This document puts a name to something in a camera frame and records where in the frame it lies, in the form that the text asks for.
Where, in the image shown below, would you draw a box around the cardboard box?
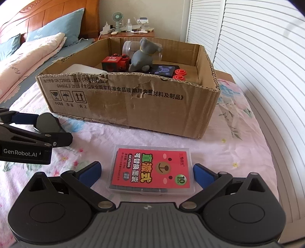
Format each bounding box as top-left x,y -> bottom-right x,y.
35,37 -> 222,140

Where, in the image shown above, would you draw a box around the clear plastic jar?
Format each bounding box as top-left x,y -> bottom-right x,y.
122,40 -> 164,62

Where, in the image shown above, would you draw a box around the pink floral quilt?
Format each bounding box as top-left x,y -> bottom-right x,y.
0,32 -> 67,101

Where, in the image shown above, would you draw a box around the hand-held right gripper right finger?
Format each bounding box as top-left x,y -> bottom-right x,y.
180,164 -> 266,210

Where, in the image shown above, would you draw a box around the wooden headboard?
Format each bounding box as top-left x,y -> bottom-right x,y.
0,0 -> 100,46

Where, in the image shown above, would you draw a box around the blue bed sheet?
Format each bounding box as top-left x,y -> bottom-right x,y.
0,38 -> 96,103

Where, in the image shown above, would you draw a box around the grey plush toy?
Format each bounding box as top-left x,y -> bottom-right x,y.
129,37 -> 163,72

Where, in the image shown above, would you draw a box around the white charger device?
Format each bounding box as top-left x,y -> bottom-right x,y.
102,21 -> 115,34

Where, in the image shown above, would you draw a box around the frosted white plastic container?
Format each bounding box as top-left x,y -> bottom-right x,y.
63,63 -> 109,75

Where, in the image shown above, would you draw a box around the teal pillow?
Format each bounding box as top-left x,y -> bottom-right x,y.
25,8 -> 85,47
0,33 -> 22,61

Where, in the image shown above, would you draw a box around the red card case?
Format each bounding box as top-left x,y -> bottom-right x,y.
109,145 -> 196,196

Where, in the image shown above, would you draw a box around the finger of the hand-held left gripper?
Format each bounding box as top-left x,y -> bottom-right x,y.
0,107 -> 40,126
0,126 -> 73,148

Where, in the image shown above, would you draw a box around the white phone stand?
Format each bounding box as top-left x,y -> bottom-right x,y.
136,16 -> 151,27

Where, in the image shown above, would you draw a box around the small green desk fan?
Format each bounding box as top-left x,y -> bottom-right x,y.
112,12 -> 123,30

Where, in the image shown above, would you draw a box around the black toy gamepad red buttons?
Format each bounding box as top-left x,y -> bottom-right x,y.
148,64 -> 187,83

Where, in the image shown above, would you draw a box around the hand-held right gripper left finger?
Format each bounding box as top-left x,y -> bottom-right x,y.
29,161 -> 117,211

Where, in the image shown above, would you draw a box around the white louvered closet door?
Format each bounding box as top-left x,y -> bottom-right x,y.
186,0 -> 227,72
210,0 -> 305,244

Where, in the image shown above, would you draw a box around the red toy train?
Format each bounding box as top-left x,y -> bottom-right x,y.
101,54 -> 131,72

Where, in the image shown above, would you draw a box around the pink floral bed sheet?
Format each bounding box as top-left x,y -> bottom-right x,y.
0,69 -> 279,239

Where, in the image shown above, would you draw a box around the wooden nightstand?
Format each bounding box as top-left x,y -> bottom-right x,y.
94,29 -> 155,43

